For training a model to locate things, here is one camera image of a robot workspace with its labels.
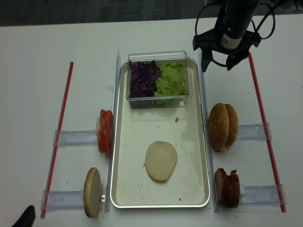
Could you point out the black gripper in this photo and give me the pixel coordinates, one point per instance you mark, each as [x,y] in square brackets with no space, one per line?
[233,41]

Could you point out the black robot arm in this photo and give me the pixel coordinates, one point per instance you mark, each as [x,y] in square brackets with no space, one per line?
[232,12]

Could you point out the green lettuce in container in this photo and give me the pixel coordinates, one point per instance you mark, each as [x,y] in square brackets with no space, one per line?
[171,81]

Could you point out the front meat slice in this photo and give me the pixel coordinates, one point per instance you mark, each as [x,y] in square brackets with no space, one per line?
[221,184]

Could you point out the meat slice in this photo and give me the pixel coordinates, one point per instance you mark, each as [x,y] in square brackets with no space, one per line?
[221,184]
[234,190]

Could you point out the rear meat slice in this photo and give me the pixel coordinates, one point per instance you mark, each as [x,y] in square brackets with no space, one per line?
[234,190]

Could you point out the rear tomato slice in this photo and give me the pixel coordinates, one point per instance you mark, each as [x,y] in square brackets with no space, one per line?
[106,118]

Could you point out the tomato slice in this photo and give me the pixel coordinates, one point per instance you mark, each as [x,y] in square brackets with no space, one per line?
[106,118]
[104,140]

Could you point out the front tomato slice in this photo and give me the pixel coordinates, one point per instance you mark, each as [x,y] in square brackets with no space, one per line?
[104,140]

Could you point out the clear plastic container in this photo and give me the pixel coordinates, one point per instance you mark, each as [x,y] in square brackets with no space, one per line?
[180,57]

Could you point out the front sesame bun top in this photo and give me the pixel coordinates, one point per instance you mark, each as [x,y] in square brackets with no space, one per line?
[218,124]

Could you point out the sesame bun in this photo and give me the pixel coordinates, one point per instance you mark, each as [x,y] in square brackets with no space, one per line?
[218,124]
[233,125]

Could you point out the rear sesame bun top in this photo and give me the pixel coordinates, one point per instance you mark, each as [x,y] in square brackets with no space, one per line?
[233,125]

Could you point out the purple cabbage leaves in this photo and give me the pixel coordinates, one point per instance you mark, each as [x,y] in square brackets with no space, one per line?
[143,78]

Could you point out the bottom bun on tray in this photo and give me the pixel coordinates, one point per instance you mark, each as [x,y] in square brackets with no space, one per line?
[160,161]

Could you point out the white metal tray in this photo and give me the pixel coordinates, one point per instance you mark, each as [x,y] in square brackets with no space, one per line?
[136,129]

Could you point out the left long clear divider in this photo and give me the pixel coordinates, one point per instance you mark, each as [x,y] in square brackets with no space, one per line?
[113,133]

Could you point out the right red strip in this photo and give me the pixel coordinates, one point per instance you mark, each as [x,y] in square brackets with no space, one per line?
[269,144]

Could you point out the red strip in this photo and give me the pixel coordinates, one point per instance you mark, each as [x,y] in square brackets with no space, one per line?
[269,144]
[59,127]

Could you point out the upright bun half left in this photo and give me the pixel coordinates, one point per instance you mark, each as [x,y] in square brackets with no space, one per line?
[92,192]

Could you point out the left red strip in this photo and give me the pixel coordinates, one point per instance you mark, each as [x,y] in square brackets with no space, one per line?
[59,127]

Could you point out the black object bottom left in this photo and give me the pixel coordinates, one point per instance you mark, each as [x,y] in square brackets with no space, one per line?
[27,218]

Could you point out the right upper clear rail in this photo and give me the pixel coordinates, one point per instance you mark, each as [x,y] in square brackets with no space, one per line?
[259,131]

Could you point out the clear rail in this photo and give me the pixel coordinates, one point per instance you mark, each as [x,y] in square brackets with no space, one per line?
[259,131]
[62,200]
[74,138]

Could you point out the left upper clear rail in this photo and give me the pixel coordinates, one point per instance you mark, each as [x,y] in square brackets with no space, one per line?
[74,138]

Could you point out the left lower clear rail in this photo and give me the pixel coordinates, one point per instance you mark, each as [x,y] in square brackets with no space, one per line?
[62,200]

